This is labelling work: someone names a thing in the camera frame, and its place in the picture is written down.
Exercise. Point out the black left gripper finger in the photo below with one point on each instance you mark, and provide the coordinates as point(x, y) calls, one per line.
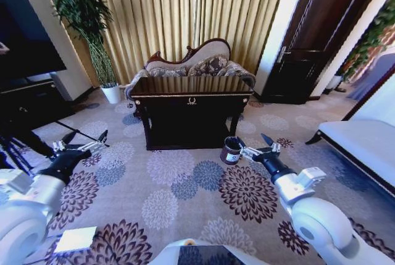
point(94, 145)
point(65, 141)

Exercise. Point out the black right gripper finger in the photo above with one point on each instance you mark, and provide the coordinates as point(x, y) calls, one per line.
point(250, 153)
point(271, 145)

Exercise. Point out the small dark trash bin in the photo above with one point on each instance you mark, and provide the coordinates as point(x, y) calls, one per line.
point(231, 151)

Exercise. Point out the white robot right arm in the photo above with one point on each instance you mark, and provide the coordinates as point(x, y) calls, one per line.
point(321, 225)

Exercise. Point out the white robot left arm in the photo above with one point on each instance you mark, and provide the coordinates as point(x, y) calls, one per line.
point(21, 212)

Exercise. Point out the black tripod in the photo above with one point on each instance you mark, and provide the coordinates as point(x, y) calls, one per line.
point(21, 146)

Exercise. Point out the dark television cabinet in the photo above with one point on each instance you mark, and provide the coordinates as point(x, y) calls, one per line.
point(31, 104)

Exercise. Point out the white plant pot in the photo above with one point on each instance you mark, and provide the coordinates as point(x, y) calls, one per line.
point(111, 93)

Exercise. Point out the dark wooden table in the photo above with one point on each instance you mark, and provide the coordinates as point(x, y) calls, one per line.
point(189, 116)

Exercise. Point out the white flat box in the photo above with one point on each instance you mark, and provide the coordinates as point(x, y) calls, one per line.
point(77, 239)

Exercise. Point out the white upholstered bench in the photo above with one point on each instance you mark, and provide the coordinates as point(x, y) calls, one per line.
point(361, 144)

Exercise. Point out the large patterned cushion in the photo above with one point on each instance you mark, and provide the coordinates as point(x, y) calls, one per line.
point(208, 66)

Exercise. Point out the ornate patterned chaise sofa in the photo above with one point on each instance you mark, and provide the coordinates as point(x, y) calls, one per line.
point(197, 61)

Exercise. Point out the black flat television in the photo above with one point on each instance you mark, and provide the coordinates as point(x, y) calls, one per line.
point(21, 36)

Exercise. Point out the dark wooden door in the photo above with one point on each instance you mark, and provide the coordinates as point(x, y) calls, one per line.
point(314, 36)

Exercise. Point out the tall green bamboo plant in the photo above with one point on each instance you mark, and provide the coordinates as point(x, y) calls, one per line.
point(83, 15)

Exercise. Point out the green leafy plant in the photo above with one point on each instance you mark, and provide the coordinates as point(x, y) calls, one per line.
point(370, 39)

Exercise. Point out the beige pleated curtain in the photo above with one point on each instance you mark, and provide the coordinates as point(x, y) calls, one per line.
point(179, 15)

